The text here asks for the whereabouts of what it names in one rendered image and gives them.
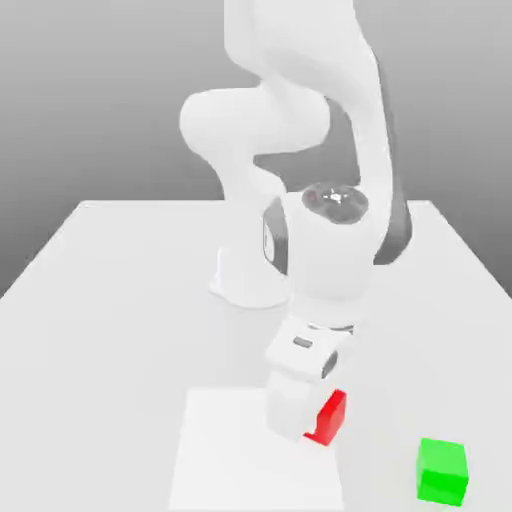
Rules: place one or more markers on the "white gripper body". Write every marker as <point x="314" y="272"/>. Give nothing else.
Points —
<point x="288" y="408"/>

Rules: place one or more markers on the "small red cube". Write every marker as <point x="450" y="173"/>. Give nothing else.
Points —
<point x="332" y="416"/>

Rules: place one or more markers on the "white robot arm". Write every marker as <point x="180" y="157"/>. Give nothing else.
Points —
<point x="320" y="248"/>

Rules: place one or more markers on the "small green cube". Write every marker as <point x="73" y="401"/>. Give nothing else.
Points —
<point x="442" y="476"/>

